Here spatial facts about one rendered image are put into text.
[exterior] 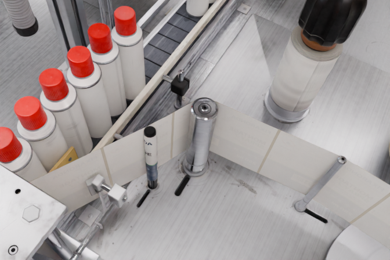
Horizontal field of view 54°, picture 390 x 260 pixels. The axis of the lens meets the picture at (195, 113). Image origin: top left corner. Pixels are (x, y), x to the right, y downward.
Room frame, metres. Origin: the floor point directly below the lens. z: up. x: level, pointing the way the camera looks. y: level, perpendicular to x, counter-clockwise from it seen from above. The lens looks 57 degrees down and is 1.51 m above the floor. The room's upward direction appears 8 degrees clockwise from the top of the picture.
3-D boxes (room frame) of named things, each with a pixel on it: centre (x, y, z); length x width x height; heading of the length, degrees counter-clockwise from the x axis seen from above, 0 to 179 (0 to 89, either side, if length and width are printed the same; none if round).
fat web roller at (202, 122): (0.30, -0.01, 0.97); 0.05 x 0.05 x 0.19
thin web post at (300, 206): (0.25, -0.20, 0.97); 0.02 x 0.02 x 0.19
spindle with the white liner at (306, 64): (0.46, -0.18, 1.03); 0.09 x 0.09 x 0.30
